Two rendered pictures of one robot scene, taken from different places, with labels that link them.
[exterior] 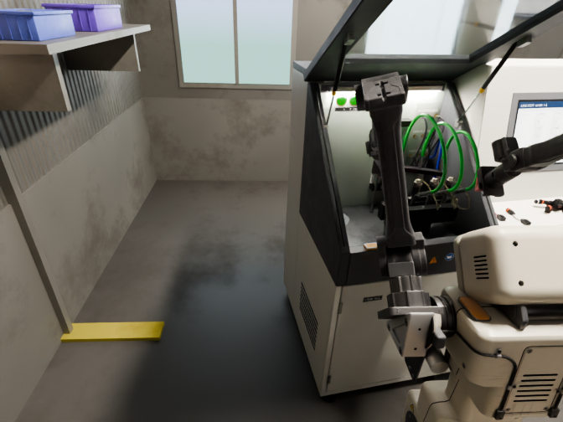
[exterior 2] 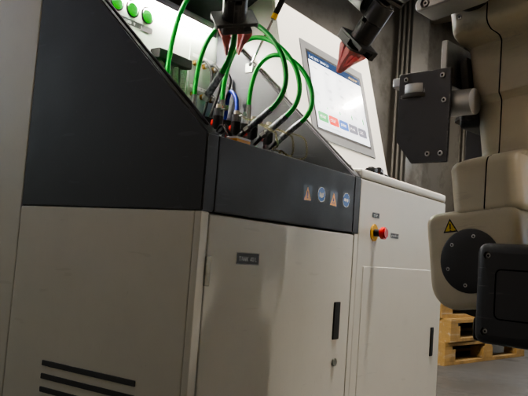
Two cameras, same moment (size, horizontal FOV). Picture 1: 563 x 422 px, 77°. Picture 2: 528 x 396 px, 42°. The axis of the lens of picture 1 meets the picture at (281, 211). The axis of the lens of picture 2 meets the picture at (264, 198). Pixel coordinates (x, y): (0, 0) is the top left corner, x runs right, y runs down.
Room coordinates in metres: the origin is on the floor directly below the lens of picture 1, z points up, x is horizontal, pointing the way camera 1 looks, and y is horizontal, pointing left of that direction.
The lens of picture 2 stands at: (-0.04, 0.60, 0.71)
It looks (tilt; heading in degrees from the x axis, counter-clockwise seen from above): 5 degrees up; 318
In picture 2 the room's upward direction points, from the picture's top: 4 degrees clockwise
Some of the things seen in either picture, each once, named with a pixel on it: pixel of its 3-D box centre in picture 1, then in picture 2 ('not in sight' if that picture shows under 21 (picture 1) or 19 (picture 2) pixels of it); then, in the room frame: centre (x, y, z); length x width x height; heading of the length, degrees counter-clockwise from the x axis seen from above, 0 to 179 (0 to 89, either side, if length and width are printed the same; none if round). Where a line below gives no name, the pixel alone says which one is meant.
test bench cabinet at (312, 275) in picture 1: (371, 297); (188, 371); (1.41, -0.50, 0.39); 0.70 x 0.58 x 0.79; 103
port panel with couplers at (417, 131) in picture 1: (423, 136); (203, 95); (1.69, -0.68, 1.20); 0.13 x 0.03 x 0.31; 103
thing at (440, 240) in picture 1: (418, 258); (287, 191); (1.15, -0.56, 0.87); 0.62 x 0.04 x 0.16; 103
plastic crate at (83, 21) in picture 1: (86, 16); not in sight; (1.93, 0.97, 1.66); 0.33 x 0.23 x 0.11; 4
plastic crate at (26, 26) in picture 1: (31, 23); not in sight; (1.44, 0.94, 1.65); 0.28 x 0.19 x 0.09; 4
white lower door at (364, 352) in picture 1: (399, 333); (281, 368); (1.13, -0.56, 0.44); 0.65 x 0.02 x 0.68; 103
